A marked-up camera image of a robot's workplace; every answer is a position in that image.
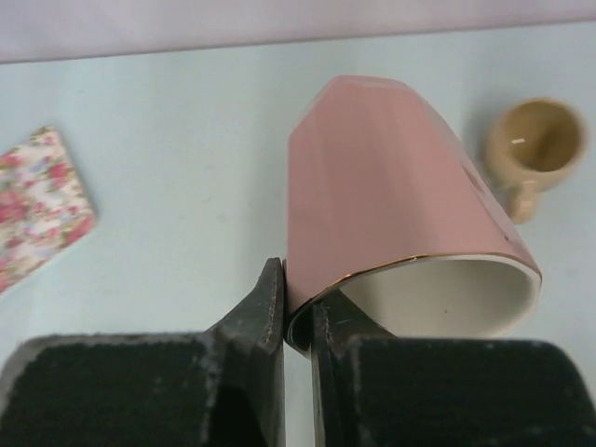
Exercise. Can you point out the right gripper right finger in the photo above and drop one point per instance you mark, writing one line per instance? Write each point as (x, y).
(372, 388)

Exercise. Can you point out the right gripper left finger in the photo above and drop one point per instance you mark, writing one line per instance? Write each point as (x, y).
(220, 387)

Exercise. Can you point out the pink mug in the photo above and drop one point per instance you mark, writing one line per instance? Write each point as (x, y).
(386, 208)

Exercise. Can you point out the beige mug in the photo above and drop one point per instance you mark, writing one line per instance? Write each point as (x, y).
(531, 148)

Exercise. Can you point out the floral tray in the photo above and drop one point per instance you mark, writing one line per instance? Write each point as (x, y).
(44, 205)

